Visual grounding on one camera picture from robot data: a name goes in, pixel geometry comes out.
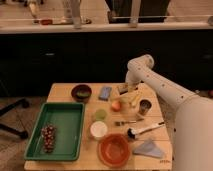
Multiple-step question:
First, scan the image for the green plastic tray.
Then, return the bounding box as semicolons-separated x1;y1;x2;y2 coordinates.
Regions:
24;102;85;161

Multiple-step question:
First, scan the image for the blue sponge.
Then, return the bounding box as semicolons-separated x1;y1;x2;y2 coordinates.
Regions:
99;86;112;101

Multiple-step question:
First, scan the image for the small green cup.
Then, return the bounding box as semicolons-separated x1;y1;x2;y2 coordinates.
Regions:
94;109;107;121

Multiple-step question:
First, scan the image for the black office chair base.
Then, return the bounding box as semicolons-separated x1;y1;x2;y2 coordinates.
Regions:
0;98;30;140

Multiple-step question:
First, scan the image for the orange fruit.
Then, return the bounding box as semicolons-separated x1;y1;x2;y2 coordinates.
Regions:
111;100;121;112

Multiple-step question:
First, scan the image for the orange plastic bowl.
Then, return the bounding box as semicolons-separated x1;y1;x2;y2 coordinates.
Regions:
97;134;130;168

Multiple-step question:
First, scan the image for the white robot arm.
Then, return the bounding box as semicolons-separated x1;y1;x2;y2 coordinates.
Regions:
126;55;213;171

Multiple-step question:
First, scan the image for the grey folded cloth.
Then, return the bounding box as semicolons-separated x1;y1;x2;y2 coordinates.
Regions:
133;139;164;159

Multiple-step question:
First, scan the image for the small red dish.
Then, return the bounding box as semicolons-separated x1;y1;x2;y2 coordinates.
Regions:
40;19;53;25

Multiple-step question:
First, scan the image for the metal cup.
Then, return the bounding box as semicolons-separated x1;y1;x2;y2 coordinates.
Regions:
139;99;152;116

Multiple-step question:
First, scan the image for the white cup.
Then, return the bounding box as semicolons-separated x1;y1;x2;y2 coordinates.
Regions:
90;121;108;139

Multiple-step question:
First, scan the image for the bunch of red grapes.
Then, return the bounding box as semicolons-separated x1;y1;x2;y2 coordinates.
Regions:
41;125;56;153

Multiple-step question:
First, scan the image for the dark brown bowl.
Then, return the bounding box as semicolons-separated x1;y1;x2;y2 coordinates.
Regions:
71;84;92;103

